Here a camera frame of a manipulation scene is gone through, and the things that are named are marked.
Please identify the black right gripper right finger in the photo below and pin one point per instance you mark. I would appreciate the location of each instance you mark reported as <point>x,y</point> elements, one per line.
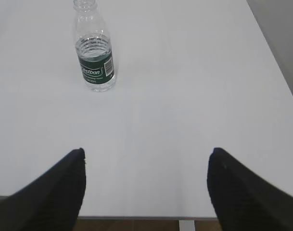
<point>242,200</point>

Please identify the grey metal table leg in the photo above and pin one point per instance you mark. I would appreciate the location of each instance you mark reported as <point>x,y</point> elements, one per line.
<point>186,225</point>

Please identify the clear green-label water bottle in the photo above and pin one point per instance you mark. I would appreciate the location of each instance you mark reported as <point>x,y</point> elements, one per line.
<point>93,46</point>

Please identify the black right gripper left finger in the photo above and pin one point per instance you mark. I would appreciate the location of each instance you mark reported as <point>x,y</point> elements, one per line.
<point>51,202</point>

